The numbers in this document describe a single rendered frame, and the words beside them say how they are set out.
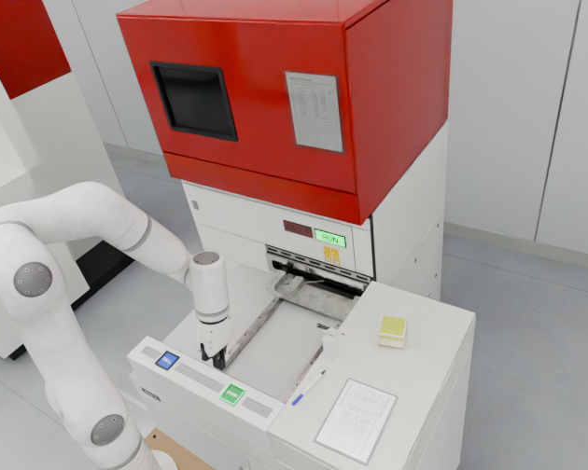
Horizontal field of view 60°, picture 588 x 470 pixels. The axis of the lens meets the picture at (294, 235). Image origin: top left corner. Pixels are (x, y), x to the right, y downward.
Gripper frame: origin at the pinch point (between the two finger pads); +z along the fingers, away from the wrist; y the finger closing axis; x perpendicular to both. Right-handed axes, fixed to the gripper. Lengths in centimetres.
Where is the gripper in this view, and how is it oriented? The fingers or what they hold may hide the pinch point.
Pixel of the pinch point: (218, 361)
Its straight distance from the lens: 138.7
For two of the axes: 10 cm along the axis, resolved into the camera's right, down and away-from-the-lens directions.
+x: 8.3, 2.4, -5.0
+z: 0.3, 8.8, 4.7
